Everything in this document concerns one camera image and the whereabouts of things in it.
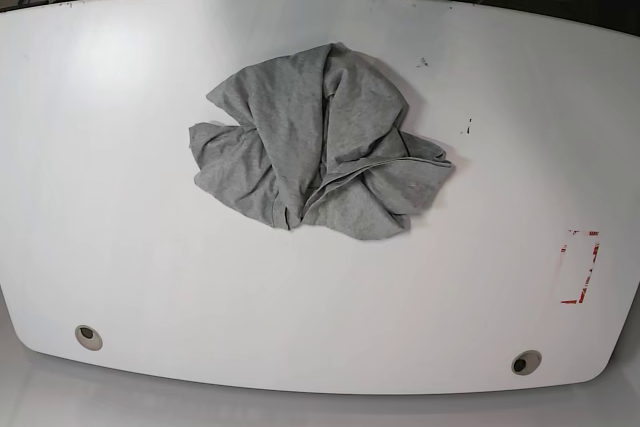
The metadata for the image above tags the grey t-shirt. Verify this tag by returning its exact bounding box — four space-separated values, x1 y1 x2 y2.
189 44 454 241

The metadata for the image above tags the red tape rectangle marking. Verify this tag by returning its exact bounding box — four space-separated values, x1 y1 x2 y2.
556 230 601 305

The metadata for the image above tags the right table grommet hole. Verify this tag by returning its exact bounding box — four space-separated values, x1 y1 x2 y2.
511 350 542 376

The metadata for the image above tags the table grommet hole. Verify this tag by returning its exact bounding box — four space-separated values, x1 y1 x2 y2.
75 325 103 352
511 350 542 376

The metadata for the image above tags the left table grommet hole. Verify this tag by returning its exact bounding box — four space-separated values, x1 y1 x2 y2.
75 325 103 352

